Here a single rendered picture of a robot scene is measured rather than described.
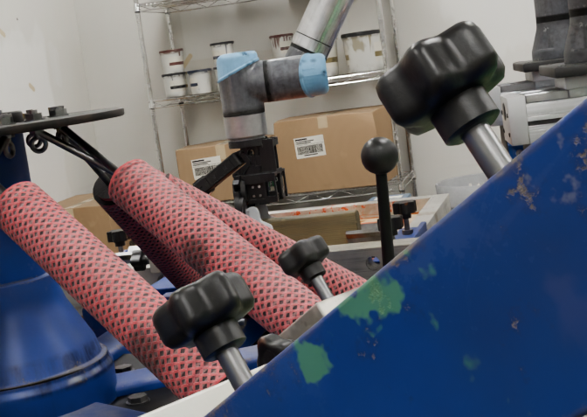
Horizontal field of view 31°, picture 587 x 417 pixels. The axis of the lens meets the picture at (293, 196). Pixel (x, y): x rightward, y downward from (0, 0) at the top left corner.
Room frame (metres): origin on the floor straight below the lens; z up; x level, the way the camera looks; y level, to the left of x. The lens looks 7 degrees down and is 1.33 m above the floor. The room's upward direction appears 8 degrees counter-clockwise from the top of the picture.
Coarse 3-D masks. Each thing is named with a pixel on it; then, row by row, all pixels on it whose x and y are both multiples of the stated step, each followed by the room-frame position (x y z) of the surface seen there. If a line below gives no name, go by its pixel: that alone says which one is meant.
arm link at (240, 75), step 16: (224, 64) 1.89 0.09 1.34; (240, 64) 1.88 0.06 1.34; (256, 64) 1.90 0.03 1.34; (224, 80) 1.89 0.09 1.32; (240, 80) 1.88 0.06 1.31; (256, 80) 1.88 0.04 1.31; (224, 96) 1.89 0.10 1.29; (240, 96) 1.88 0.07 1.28; (256, 96) 1.89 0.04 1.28; (224, 112) 1.90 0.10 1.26; (240, 112) 1.88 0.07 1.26; (256, 112) 1.89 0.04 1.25
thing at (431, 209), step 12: (348, 204) 2.48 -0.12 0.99; (360, 204) 2.45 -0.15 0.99; (372, 204) 2.43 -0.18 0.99; (420, 204) 2.40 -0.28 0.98; (432, 204) 2.29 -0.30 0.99; (444, 204) 2.32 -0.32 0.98; (276, 216) 2.49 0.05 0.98; (360, 216) 2.44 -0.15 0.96; (372, 216) 2.43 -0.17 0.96; (420, 216) 2.15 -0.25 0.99; (432, 216) 2.13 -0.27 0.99; (444, 216) 2.29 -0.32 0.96
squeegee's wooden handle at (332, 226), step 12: (288, 216) 1.91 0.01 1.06; (300, 216) 1.89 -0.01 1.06; (312, 216) 1.88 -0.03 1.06; (324, 216) 1.87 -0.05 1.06; (336, 216) 1.86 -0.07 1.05; (348, 216) 1.86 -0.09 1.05; (276, 228) 1.89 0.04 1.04; (288, 228) 1.89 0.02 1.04; (300, 228) 1.88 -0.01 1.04; (312, 228) 1.88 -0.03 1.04; (324, 228) 1.87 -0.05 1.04; (336, 228) 1.86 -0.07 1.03; (348, 228) 1.86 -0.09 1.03; (360, 228) 1.88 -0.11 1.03; (336, 240) 1.87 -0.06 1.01
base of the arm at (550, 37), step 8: (552, 16) 2.46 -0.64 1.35; (560, 16) 2.45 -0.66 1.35; (568, 16) 2.45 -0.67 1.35; (536, 24) 2.51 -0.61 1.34; (544, 24) 2.48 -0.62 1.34; (552, 24) 2.46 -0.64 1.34; (560, 24) 2.45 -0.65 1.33; (568, 24) 2.45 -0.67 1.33; (536, 32) 2.51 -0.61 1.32; (544, 32) 2.48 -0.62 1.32; (552, 32) 2.46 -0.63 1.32; (560, 32) 2.45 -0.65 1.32; (536, 40) 2.49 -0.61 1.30; (544, 40) 2.48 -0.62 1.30; (552, 40) 2.45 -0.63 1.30; (560, 40) 2.44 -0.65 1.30; (536, 48) 2.49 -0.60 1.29; (544, 48) 2.48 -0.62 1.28; (552, 48) 2.45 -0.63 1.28; (560, 48) 2.44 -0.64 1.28; (536, 56) 2.49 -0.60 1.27; (544, 56) 2.46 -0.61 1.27; (552, 56) 2.45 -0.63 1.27; (560, 56) 2.44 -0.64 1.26
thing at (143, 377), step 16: (96, 320) 1.42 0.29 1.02; (96, 336) 1.42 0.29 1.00; (112, 336) 1.34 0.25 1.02; (112, 352) 1.26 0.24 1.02; (128, 352) 1.30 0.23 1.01; (240, 352) 1.17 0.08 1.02; (256, 352) 1.16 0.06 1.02; (144, 368) 1.16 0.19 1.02; (128, 384) 1.11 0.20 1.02; (144, 384) 1.11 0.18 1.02; (160, 384) 1.11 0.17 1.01; (64, 416) 1.02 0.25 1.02; (80, 416) 1.01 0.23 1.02; (96, 416) 1.01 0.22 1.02; (112, 416) 1.00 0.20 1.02; (128, 416) 0.99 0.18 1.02
